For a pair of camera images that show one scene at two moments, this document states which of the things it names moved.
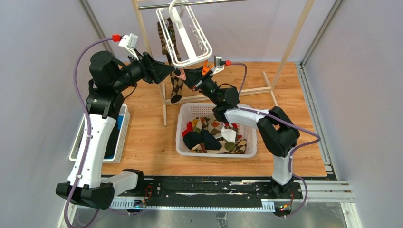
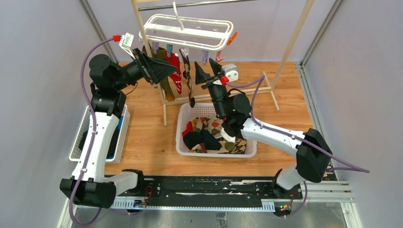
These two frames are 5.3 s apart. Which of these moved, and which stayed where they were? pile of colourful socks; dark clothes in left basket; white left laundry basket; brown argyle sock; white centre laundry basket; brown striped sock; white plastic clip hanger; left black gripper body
Moved: brown argyle sock; white plastic clip hanger; brown striped sock
Stayed: left black gripper body; dark clothes in left basket; pile of colourful socks; white left laundry basket; white centre laundry basket
